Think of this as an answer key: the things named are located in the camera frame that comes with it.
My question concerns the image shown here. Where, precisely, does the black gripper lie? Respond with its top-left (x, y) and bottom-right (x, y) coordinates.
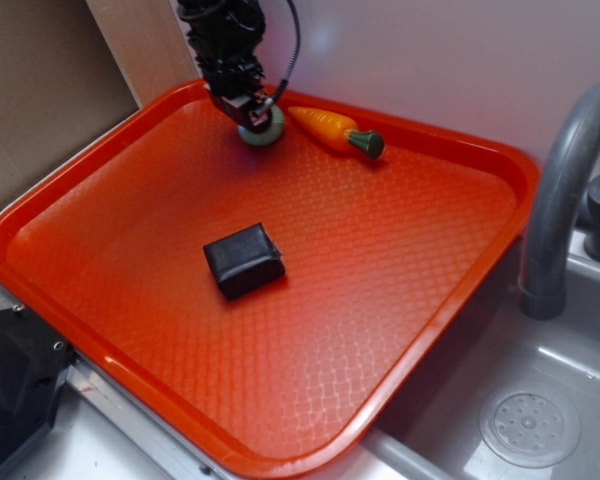
top-left (177, 0), bottom-right (272, 131)

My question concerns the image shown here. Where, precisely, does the green golf ball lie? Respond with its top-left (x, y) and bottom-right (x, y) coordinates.
top-left (238, 106), bottom-right (285, 147)

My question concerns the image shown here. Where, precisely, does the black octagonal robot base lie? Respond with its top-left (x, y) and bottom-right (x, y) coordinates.
top-left (0, 309), bottom-right (73, 477)

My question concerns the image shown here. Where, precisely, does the orange plastic toy carrot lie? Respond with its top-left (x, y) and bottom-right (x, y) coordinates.
top-left (287, 106), bottom-right (386, 160)

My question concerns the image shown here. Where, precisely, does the brown cardboard panel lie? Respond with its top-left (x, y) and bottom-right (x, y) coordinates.
top-left (0, 1), bottom-right (197, 210)

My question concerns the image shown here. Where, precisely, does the black folded leather wallet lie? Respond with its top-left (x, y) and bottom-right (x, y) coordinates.
top-left (203, 223), bottom-right (286, 300)

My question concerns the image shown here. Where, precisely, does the red plastic tray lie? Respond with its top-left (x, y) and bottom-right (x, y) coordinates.
top-left (0, 81), bottom-right (539, 479)

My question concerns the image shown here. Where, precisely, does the grey toy faucet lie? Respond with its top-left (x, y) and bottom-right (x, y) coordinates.
top-left (518, 83), bottom-right (600, 320)

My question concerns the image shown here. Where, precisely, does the grey toy sink basin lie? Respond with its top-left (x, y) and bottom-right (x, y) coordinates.
top-left (363, 247), bottom-right (600, 479)

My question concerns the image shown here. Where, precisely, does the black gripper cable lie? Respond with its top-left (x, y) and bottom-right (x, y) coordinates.
top-left (259, 0), bottom-right (301, 109)

